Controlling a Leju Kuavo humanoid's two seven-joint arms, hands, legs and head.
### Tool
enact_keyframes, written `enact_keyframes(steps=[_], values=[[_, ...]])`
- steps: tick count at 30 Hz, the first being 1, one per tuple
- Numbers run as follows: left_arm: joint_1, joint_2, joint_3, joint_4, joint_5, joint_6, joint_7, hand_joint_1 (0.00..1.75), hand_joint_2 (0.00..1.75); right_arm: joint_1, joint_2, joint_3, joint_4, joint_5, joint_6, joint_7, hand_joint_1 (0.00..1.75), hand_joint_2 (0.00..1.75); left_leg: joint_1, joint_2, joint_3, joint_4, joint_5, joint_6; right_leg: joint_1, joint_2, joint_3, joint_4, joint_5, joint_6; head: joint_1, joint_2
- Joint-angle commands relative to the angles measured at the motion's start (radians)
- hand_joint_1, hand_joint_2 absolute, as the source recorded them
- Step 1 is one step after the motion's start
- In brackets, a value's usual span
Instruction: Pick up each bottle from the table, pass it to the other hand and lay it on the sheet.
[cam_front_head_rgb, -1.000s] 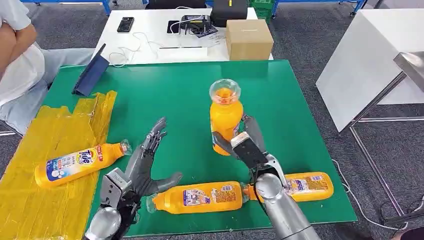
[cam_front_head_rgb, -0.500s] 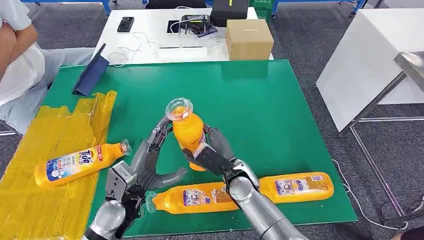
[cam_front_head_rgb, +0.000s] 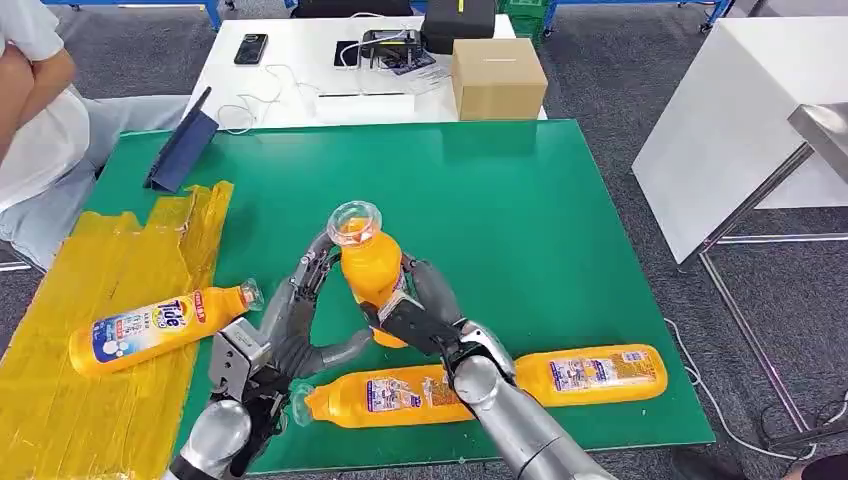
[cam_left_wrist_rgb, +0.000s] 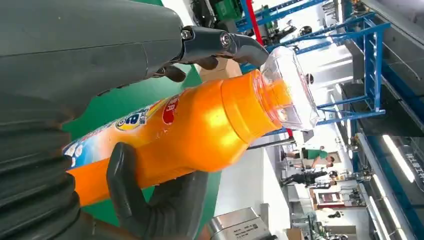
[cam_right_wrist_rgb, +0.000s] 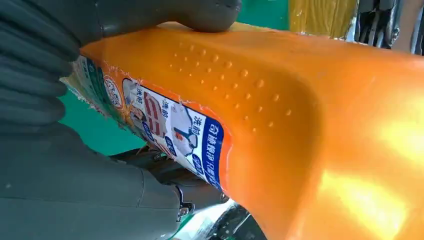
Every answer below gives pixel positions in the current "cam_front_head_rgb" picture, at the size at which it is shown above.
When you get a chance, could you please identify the grey metal table frame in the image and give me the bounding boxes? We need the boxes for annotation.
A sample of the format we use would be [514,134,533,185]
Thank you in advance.
[678,142,848,435]

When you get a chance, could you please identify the white table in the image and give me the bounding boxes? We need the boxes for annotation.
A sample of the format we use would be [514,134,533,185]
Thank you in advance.
[188,14,550,132]

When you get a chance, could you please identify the white floor cable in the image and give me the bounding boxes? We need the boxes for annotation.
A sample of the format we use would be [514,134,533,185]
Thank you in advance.
[664,317,848,462]

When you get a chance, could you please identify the large white board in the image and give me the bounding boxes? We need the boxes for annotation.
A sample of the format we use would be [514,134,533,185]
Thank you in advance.
[631,16,848,266]

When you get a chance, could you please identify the green plastic crate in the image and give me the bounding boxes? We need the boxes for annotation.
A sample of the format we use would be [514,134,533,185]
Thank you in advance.
[496,0,554,48]

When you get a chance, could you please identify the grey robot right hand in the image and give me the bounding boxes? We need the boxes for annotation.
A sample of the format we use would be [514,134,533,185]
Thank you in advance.
[397,253,465,327]

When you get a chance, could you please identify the flat white box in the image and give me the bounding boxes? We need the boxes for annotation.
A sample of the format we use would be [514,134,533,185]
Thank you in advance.
[314,91,417,125]

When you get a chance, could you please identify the black chair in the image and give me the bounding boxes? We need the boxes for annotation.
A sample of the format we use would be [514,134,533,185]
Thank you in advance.
[291,0,415,18]

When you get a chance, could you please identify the orange detergent bottle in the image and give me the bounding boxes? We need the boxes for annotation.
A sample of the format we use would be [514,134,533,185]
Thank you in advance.
[68,278,265,379]
[290,364,477,430]
[326,200,409,350]
[515,343,669,407]

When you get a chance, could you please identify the black case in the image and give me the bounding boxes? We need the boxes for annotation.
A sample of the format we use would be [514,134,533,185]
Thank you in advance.
[421,0,498,56]

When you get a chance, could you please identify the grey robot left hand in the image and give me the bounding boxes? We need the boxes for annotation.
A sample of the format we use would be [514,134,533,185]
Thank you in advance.
[256,231,374,382]

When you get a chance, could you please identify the dark right wrist camera box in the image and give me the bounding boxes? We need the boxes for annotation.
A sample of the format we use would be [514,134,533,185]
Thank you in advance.
[376,293,463,359]

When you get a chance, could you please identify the black smartphone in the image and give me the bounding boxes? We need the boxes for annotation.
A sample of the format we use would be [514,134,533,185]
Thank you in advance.
[233,33,270,66]

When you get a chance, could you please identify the metal chair frame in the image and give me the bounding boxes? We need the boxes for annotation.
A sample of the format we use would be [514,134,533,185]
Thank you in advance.
[0,248,48,274]

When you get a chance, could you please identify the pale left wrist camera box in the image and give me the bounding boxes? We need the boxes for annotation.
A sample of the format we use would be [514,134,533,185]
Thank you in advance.
[207,317,273,403]

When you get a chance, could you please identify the black electronic device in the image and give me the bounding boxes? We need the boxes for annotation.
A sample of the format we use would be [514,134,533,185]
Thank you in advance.
[360,28,425,68]

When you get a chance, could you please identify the white device cable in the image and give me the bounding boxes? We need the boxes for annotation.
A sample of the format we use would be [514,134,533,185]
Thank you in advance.
[339,27,412,69]

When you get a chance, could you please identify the dark printed pad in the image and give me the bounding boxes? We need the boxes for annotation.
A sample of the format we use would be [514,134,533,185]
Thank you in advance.
[380,49,439,75]

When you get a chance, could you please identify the thin white table cable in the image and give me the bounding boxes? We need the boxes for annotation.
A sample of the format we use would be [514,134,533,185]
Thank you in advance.
[217,64,319,137]

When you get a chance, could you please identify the small black phone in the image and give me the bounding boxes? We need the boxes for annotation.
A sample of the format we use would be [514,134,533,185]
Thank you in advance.
[333,40,361,70]

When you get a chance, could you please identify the blue metal rack frame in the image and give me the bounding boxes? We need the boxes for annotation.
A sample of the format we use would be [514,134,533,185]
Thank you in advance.
[549,0,737,34]
[39,0,223,31]

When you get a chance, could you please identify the steel bench top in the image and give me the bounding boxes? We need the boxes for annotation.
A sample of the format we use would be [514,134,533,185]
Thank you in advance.
[786,102,848,185]

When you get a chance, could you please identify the yellow plastic sheet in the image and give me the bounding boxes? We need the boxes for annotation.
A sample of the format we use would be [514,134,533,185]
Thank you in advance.
[0,180,235,480]

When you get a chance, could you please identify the green table mat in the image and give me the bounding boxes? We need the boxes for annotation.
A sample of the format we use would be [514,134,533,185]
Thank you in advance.
[82,119,717,475]

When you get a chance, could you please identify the brown cardboard box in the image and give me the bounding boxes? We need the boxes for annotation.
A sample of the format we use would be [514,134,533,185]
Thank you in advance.
[451,37,550,123]

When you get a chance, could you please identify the dark blue folder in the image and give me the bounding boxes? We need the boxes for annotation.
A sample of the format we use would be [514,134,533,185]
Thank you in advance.
[144,86,220,195]

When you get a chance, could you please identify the person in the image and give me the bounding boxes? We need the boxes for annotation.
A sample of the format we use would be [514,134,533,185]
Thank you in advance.
[0,0,193,273]

